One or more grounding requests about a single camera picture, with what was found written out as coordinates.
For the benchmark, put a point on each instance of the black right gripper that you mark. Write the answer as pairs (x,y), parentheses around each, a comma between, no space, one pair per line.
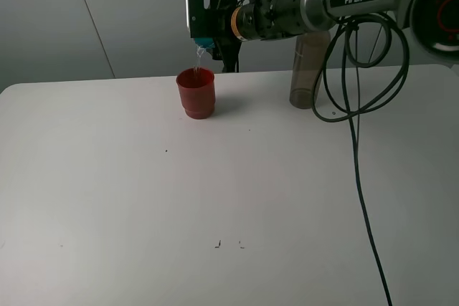
(226,43)

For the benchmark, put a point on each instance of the teal transparent plastic cup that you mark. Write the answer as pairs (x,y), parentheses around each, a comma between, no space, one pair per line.
(204,42)

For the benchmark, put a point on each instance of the smoky transparent plastic bottle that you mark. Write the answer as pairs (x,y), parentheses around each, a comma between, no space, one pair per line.
(310,51)

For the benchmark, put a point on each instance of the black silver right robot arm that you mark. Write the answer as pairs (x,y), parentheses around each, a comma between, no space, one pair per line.
(433,23)

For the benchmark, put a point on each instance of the red plastic cup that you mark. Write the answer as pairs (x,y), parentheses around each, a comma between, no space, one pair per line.
(197,92)

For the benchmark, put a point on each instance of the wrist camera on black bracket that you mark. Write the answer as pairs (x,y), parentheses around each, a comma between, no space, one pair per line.
(195,18)

